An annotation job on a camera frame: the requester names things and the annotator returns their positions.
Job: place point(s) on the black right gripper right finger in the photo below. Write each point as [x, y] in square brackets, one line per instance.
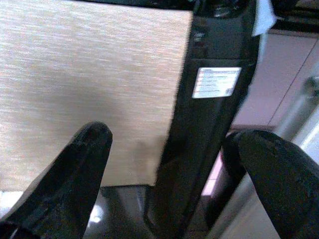
[281, 184]

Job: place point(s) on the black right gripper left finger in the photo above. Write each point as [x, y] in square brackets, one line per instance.
[67, 179]

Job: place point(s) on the black glossy washing machine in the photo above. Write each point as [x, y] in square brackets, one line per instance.
[209, 129]

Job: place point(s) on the light wood grain panel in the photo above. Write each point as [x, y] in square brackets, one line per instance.
[89, 82]

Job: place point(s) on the pale pink cabinet door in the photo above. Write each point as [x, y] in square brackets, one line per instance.
[279, 82]

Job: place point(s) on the white printed label sticker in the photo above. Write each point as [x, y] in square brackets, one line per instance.
[216, 82]

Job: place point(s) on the white cloth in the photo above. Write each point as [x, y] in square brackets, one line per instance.
[264, 15]

